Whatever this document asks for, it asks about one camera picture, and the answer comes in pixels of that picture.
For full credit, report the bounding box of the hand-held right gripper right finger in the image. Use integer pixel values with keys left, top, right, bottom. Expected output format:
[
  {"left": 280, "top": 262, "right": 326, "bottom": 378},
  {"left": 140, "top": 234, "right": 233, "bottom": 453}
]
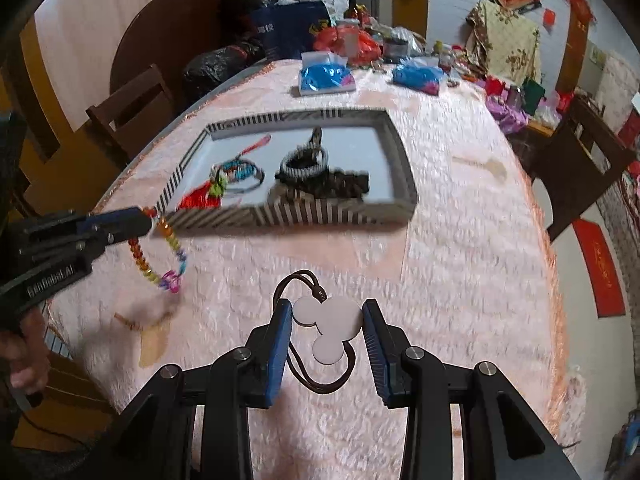
[{"left": 362, "top": 298, "right": 583, "bottom": 480}]

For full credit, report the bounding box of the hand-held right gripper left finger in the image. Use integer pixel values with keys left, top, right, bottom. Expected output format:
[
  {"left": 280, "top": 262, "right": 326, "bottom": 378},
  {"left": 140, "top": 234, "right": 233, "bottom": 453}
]
[{"left": 107, "top": 298, "right": 293, "bottom": 480}]

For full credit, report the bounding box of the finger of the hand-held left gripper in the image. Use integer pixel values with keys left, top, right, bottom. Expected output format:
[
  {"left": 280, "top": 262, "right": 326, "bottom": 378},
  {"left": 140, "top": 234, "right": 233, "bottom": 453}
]
[
  {"left": 92, "top": 230, "right": 153, "bottom": 257},
  {"left": 85, "top": 206, "right": 157, "bottom": 233}
]

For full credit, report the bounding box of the rainbow bead bracelet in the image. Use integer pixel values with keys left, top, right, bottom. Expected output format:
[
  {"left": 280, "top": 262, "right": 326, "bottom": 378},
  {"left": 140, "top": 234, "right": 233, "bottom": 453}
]
[{"left": 127, "top": 207, "right": 188, "bottom": 295}]

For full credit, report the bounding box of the white disc brown cord hair tie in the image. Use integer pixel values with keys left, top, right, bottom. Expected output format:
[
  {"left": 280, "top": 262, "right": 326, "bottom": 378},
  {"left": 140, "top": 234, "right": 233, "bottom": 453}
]
[{"left": 272, "top": 270, "right": 362, "bottom": 393}]

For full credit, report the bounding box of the red tassel knot ornament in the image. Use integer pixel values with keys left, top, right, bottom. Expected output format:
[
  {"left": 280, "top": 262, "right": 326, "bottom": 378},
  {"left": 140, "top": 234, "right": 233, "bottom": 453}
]
[{"left": 176, "top": 180, "right": 226, "bottom": 211}]

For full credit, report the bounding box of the turquoise bead bracelet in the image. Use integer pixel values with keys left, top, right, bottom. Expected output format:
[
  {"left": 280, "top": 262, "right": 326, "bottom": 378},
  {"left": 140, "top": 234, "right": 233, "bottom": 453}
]
[{"left": 212, "top": 157, "right": 266, "bottom": 193}]

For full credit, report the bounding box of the black white striped box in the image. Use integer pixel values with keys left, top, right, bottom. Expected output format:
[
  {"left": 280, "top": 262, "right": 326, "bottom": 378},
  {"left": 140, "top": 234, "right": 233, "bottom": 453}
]
[{"left": 155, "top": 108, "right": 418, "bottom": 231}]

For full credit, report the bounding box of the leopard print bow hair tie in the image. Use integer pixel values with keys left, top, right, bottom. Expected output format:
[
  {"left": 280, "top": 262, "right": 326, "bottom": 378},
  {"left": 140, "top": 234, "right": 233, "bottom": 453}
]
[{"left": 270, "top": 170, "right": 371, "bottom": 206}]

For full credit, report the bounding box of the grey braided bracelet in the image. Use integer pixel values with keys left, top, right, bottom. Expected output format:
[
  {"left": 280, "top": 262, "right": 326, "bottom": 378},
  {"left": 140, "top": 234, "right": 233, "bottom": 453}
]
[{"left": 279, "top": 146, "right": 331, "bottom": 181}]

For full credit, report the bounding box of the black braided bracelet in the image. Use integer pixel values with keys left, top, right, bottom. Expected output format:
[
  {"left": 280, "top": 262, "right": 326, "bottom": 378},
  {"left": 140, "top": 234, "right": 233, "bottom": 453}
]
[{"left": 275, "top": 127, "right": 331, "bottom": 186}]

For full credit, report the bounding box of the person's left hand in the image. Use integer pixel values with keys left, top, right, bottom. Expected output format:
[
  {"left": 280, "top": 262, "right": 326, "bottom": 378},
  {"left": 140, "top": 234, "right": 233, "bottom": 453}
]
[{"left": 0, "top": 305, "right": 51, "bottom": 396}]

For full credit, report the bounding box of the white ribbed radiator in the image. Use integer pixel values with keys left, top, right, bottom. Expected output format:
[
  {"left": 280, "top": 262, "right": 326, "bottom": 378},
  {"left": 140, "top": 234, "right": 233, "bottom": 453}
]
[{"left": 45, "top": 325, "right": 68, "bottom": 356}]

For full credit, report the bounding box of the pink embossed tablecloth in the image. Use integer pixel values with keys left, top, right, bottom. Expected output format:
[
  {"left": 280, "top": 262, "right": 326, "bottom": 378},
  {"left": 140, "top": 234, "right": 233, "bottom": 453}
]
[{"left": 47, "top": 57, "right": 571, "bottom": 480}]

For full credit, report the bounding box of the brown wooden chair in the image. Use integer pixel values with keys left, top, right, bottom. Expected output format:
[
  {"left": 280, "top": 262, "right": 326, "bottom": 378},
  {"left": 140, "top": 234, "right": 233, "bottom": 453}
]
[{"left": 85, "top": 64, "right": 176, "bottom": 161}]

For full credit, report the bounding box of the round dark wooden tabletop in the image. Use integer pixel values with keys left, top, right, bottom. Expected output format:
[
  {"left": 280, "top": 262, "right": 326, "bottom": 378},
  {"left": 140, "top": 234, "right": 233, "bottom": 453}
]
[{"left": 110, "top": 0, "right": 226, "bottom": 111}]

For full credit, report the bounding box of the red paper banner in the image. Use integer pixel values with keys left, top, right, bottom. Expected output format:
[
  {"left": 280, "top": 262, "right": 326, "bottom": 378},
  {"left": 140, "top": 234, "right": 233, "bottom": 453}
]
[{"left": 572, "top": 217, "right": 628, "bottom": 318}]

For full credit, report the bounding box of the blue tissue pack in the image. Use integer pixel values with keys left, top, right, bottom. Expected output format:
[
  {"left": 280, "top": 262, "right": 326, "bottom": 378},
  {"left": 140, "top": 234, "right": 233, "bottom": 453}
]
[
  {"left": 391, "top": 57, "right": 446, "bottom": 96},
  {"left": 298, "top": 51, "right": 357, "bottom": 97}
]

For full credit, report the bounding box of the blue paper bag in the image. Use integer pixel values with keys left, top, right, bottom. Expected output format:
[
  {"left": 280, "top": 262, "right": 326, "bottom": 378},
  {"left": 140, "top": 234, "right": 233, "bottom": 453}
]
[{"left": 250, "top": 0, "right": 333, "bottom": 61}]

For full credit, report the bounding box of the purple plastic bag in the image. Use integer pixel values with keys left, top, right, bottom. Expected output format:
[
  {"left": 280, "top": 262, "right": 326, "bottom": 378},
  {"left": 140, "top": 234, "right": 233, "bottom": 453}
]
[{"left": 487, "top": 95, "right": 528, "bottom": 133}]

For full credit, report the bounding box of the dark wooden chair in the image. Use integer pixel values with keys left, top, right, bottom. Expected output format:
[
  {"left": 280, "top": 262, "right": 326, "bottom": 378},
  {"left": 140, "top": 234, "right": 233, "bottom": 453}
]
[{"left": 530, "top": 95, "right": 636, "bottom": 241}]

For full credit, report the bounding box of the red plastic bag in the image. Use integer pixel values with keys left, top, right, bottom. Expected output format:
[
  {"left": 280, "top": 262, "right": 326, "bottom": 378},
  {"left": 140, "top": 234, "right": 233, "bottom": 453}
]
[{"left": 312, "top": 25, "right": 383, "bottom": 66}]

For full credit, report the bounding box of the floral cloth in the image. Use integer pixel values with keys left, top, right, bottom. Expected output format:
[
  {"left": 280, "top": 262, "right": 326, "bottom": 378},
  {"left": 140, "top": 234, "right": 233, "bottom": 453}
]
[{"left": 466, "top": 0, "right": 542, "bottom": 86}]

